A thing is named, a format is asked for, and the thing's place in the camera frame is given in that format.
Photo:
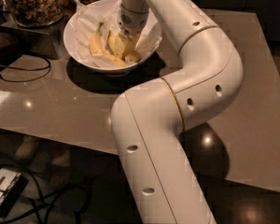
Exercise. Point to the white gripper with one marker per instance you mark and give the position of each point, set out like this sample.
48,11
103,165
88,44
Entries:
132,20

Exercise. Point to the yellow banana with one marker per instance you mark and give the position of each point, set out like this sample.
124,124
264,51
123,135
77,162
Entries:
132,57
96,47

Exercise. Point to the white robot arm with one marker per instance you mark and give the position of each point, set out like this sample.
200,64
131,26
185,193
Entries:
148,118

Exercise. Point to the white ceramic bowl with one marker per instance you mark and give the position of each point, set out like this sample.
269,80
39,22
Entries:
79,28

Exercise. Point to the white paper napkin liner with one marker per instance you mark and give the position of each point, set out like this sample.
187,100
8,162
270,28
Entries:
93,38

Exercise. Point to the dark square stand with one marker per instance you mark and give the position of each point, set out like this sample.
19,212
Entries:
45,41

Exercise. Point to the glass jar of nuts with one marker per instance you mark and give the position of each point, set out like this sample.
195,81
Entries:
35,13

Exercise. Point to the dark round object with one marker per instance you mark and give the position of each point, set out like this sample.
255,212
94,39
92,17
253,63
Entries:
10,49

